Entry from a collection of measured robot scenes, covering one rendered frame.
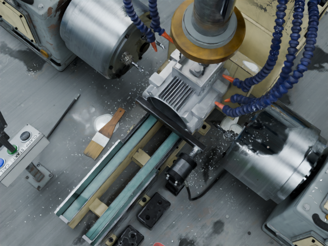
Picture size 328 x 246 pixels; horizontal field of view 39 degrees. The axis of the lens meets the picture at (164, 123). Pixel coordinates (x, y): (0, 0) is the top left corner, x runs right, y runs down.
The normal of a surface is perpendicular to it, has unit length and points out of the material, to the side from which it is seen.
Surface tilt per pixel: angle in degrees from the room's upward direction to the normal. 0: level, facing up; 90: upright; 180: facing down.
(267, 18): 90
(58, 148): 0
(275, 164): 32
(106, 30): 24
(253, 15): 90
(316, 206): 0
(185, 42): 0
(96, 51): 58
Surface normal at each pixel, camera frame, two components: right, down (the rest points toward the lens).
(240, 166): -0.55, 0.52
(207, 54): 0.04, -0.34
